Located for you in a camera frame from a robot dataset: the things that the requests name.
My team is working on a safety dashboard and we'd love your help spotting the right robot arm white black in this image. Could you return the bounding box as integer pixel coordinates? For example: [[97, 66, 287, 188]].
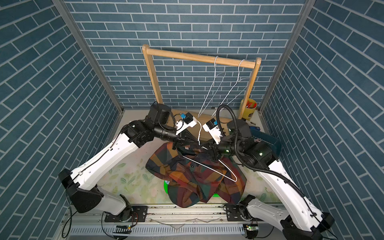
[[209, 104, 335, 240]]

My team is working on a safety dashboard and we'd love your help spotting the dark multicolour plaid shirt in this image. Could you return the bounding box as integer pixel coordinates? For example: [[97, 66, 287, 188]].
[[146, 142, 247, 208]]

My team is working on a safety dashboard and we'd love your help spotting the teal storage box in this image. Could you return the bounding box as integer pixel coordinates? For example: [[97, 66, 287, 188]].
[[251, 128, 282, 158]]

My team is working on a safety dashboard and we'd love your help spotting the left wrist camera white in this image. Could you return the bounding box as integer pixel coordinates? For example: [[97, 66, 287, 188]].
[[176, 113, 197, 135]]

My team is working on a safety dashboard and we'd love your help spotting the yellow pen cup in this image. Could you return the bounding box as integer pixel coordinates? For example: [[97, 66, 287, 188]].
[[242, 99, 258, 120]]

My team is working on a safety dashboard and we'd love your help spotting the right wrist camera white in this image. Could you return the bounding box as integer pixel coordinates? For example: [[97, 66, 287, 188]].
[[203, 119, 223, 145]]

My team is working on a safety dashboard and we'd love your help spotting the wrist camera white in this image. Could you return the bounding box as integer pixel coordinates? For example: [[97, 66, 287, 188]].
[[176, 113, 197, 135], [203, 119, 223, 145]]

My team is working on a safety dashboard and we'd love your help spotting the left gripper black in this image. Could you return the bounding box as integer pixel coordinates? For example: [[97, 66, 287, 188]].
[[153, 125, 199, 150]]

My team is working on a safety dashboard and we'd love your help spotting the green plastic basket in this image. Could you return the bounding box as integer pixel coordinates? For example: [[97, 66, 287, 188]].
[[164, 181, 220, 198]]

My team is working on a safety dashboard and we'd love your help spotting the wooden clothes rack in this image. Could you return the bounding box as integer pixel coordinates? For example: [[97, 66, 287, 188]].
[[142, 44, 262, 142]]

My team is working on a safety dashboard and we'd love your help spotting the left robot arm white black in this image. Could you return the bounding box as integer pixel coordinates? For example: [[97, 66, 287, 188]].
[[59, 102, 198, 221]]

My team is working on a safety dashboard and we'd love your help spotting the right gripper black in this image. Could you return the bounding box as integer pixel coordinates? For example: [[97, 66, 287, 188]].
[[199, 136, 242, 160]]

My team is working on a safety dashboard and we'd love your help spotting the white wire hanger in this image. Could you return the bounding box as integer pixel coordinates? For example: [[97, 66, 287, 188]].
[[220, 59, 245, 105], [181, 119, 238, 183], [198, 56, 226, 117]]

